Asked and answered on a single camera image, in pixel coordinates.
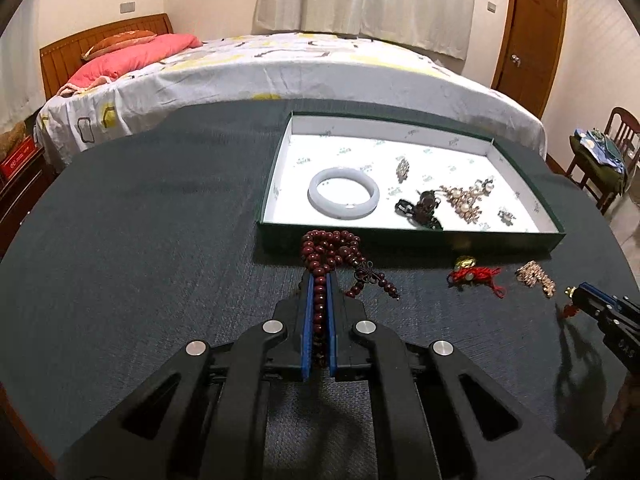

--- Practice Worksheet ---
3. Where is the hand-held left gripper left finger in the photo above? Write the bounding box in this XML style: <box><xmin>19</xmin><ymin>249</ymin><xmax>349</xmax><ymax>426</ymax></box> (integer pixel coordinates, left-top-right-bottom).
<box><xmin>57</xmin><ymin>272</ymin><xmax>321</xmax><ymax>480</ymax></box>

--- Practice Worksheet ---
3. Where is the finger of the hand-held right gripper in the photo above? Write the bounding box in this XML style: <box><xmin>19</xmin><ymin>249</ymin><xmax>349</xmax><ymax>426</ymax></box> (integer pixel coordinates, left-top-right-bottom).
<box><xmin>570</xmin><ymin>294</ymin><xmax>621</xmax><ymax>335</ymax></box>
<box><xmin>575</xmin><ymin>282</ymin><xmax>640</xmax><ymax>318</ymax></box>

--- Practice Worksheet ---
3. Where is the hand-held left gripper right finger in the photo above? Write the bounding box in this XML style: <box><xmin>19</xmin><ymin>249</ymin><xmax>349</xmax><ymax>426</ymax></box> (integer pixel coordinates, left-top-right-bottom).
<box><xmin>326</xmin><ymin>274</ymin><xmax>586</xmax><ymax>480</ymax></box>

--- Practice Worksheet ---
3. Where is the small red tassel charm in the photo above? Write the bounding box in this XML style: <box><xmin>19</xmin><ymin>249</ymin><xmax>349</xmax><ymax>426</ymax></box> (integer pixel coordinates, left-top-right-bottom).
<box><xmin>562</xmin><ymin>287</ymin><xmax>581</xmax><ymax>320</ymax></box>

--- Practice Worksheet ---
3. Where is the dark red bead bracelet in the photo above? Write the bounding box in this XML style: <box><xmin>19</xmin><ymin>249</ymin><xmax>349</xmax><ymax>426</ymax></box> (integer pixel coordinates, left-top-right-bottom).
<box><xmin>300</xmin><ymin>230</ymin><xmax>401</xmax><ymax>366</ymax></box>

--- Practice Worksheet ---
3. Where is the white jade bangle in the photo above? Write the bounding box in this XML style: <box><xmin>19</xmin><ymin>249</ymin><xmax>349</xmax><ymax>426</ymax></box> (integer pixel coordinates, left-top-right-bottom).
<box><xmin>307</xmin><ymin>166</ymin><xmax>381</xmax><ymax>218</ymax></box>

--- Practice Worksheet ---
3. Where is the dark pendant with cord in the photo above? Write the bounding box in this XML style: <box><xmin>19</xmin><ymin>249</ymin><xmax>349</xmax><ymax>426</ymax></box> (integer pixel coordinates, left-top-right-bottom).
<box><xmin>395</xmin><ymin>190</ymin><xmax>446</xmax><ymax>231</ymax></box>

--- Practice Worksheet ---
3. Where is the pearl and gold brooch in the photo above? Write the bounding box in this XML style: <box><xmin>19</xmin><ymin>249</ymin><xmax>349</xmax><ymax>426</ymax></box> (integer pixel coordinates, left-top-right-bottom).
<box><xmin>440</xmin><ymin>176</ymin><xmax>496</xmax><ymax>221</ymax></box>

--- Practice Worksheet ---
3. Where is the green box with white lining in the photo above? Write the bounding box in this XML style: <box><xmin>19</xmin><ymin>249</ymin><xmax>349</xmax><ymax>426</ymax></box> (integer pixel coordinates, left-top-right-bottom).
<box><xmin>257</xmin><ymin>111</ymin><xmax>567</xmax><ymax>256</ymax></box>

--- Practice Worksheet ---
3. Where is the pile of clothes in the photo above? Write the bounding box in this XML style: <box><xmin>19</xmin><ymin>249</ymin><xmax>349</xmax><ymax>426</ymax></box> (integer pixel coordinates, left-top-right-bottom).
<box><xmin>570</xmin><ymin>127</ymin><xmax>628</xmax><ymax>196</ymax></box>

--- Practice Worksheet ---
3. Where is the wooden chair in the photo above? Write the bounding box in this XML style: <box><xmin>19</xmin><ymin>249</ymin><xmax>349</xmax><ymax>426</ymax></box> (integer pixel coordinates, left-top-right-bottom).
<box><xmin>565</xmin><ymin>106</ymin><xmax>640</xmax><ymax>216</ymax></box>

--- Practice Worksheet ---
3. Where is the bed with patterned sheet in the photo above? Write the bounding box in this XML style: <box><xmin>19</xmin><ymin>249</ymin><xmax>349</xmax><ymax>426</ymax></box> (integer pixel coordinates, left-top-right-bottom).
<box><xmin>34</xmin><ymin>32</ymin><xmax>548</xmax><ymax>171</ymax></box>

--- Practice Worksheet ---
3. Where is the wooden door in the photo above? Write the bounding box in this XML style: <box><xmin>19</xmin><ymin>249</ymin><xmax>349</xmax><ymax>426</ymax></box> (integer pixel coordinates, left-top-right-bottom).
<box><xmin>491</xmin><ymin>0</ymin><xmax>568</xmax><ymax>118</ymax></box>

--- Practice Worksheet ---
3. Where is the wooden nightstand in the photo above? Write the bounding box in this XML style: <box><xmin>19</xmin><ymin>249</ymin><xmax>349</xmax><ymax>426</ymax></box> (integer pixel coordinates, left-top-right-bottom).
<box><xmin>0</xmin><ymin>155</ymin><xmax>56</xmax><ymax>256</ymax></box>

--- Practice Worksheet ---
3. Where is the pink pillow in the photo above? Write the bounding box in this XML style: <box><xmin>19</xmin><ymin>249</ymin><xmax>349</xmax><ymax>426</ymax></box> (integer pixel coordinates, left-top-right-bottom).
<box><xmin>57</xmin><ymin>34</ymin><xmax>202</xmax><ymax>97</ymax></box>

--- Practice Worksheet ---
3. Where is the white window curtain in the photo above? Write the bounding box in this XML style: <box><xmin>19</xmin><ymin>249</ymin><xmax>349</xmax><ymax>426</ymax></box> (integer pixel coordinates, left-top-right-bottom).
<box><xmin>252</xmin><ymin>0</ymin><xmax>476</xmax><ymax>58</ymax></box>

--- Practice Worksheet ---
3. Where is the red gift box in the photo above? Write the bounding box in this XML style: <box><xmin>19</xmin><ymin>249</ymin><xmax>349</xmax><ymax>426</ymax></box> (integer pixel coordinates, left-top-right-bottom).
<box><xmin>0</xmin><ymin>137</ymin><xmax>38</xmax><ymax>179</ymax></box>

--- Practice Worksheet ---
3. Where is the orange embroidered pillow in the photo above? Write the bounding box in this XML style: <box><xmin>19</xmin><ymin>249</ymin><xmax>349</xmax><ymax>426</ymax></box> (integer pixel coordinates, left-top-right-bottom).
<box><xmin>81</xmin><ymin>30</ymin><xmax>157</xmax><ymax>59</ymax></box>

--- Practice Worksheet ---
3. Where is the brown teddy bear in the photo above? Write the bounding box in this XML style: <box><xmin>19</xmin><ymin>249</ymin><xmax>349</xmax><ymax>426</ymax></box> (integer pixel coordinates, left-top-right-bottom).
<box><xmin>0</xmin><ymin>121</ymin><xmax>28</xmax><ymax>161</ymax></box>

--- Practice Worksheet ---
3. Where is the wooden headboard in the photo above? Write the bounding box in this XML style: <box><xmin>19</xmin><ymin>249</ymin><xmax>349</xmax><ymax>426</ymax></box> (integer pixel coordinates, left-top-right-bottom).
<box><xmin>40</xmin><ymin>13</ymin><xmax>174</xmax><ymax>101</ymax></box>

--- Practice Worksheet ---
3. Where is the white side curtain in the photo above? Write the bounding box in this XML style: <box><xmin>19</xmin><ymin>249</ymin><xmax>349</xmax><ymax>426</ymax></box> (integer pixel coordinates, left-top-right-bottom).
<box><xmin>0</xmin><ymin>10</ymin><xmax>46</xmax><ymax>133</ymax></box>

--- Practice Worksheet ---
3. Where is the gold chain bracelet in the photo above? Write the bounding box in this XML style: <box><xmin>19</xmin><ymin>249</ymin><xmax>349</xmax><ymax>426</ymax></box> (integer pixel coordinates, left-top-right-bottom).
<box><xmin>516</xmin><ymin>261</ymin><xmax>557</xmax><ymax>299</ymax></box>

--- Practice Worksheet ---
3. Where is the red cord with gold charm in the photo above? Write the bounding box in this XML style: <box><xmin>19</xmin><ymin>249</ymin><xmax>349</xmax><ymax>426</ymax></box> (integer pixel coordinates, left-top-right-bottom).
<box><xmin>446</xmin><ymin>255</ymin><xmax>503</xmax><ymax>301</ymax></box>

